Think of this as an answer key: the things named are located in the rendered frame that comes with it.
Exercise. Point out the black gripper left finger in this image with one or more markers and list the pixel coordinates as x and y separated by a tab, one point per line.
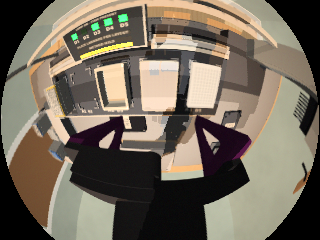
93	135

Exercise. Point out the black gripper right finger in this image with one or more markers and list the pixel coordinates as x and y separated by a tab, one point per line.
233	144

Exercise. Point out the black flat plate with pegs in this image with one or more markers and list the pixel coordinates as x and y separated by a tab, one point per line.
231	118

